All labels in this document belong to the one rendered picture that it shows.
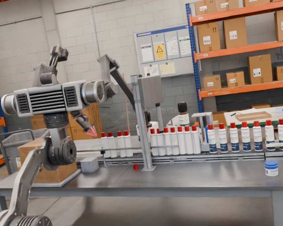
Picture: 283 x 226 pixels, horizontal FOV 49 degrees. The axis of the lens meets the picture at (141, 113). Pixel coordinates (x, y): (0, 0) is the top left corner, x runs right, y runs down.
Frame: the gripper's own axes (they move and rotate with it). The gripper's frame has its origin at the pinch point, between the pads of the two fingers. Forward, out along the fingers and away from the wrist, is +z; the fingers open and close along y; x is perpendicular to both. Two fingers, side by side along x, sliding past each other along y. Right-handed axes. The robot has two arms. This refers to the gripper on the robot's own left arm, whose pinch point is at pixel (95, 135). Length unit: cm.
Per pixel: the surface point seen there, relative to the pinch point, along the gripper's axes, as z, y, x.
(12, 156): -91, 111, 176
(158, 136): 37, -4, -37
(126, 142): 23.0, -2.7, -15.6
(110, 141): 12.3, -2.6, -6.8
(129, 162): 34.7, -4.7, -5.6
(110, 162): 23.7, -5.4, 5.3
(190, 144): 58, -3, -50
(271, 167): 96, -34, -83
